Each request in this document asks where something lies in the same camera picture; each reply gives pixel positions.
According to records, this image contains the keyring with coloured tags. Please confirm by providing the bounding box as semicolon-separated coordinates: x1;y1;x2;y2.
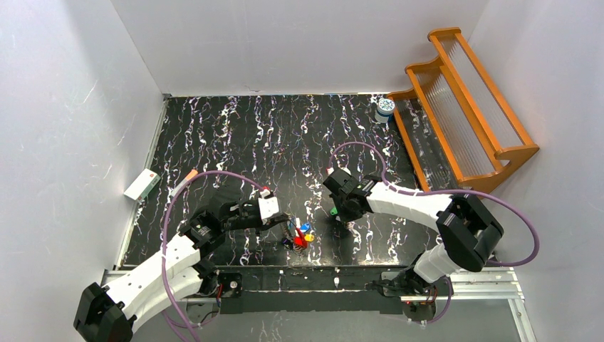
279;218;316;255

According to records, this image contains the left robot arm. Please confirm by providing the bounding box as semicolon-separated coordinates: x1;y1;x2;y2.
73;197;290;341

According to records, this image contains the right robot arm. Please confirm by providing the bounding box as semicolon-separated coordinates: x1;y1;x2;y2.
323;169;504;286

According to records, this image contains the green tagged loose key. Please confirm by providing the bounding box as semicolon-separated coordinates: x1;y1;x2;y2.
330;207;350;230

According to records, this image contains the orange white marker tube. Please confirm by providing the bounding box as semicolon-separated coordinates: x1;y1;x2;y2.
169;169;198;197

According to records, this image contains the small white blue jar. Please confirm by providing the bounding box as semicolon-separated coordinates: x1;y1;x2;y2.
375;98;396;123

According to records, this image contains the white cardboard box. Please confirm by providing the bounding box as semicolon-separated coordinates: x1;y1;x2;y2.
123;169;160;202

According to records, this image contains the orange wooden rack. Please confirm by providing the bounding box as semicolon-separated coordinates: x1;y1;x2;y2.
387;27;539;193

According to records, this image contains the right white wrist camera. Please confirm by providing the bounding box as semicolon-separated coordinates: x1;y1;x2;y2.
326;167;352;176

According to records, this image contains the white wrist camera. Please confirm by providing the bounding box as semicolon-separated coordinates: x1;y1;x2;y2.
326;167;352;176
258;187;281;224

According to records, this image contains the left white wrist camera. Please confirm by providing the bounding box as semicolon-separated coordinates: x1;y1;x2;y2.
258;187;281;224

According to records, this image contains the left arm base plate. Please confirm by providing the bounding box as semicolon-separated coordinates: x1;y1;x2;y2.
199;271;243;299

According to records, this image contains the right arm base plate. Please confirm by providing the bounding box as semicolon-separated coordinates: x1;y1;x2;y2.
365;271;454;302

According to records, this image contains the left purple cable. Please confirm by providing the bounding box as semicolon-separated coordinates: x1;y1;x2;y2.
160;170;272;342

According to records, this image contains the aluminium rail frame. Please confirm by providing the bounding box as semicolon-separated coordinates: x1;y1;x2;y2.
88;266;538;342

